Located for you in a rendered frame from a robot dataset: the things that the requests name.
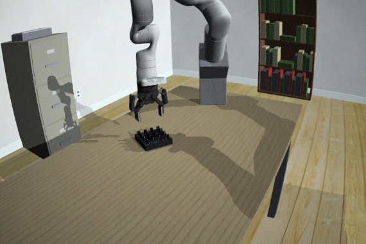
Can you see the black knob box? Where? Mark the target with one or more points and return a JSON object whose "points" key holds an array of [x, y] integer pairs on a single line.
{"points": [[162, 139]]}

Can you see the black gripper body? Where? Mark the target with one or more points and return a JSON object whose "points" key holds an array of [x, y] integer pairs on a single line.
{"points": [[143, 91]]}

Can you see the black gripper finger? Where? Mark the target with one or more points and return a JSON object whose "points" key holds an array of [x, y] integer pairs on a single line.
{"points": [[164, 101], [138, 106]]}

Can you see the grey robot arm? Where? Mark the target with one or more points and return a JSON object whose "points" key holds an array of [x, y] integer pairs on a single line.
{"points": [[218, 25]]}

